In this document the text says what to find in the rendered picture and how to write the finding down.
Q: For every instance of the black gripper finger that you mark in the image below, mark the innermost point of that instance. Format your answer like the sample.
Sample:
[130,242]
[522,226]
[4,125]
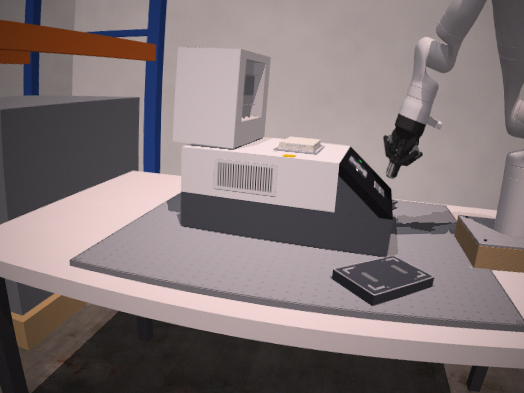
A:
[390,149]
[401,160]

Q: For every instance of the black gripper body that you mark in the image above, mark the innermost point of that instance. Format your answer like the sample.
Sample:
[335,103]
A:
[414,130]

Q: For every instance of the white and dark grey lab machine with lid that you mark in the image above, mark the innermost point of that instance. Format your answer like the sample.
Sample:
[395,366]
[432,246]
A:
[232,180]

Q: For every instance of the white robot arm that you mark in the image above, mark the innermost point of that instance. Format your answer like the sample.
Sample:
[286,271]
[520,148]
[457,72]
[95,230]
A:
[452,29]

